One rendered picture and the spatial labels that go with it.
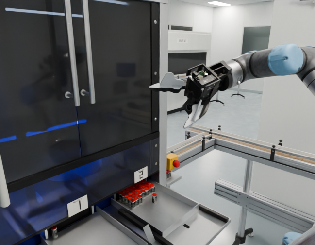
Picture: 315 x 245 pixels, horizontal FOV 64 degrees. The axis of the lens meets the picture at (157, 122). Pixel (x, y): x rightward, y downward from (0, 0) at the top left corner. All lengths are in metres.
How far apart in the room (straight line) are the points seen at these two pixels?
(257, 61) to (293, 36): 1.61
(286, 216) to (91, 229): 1.35
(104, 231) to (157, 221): 0.23
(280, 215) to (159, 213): 1.05
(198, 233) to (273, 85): 1.59
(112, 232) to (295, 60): 0.91
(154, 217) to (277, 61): 0.83
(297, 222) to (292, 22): 1.47
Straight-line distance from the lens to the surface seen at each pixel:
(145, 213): 1.23
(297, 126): 2.39
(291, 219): 2.03
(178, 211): 1.25
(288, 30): 2.35
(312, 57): 0.81
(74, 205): 1.07
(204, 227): 1.18
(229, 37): 9.93
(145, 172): 1.27
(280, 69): 0.70
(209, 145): 1.94
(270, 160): 1.85
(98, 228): 1.18
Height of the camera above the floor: 1.62
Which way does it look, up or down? 17 degrees down
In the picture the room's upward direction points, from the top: straight up
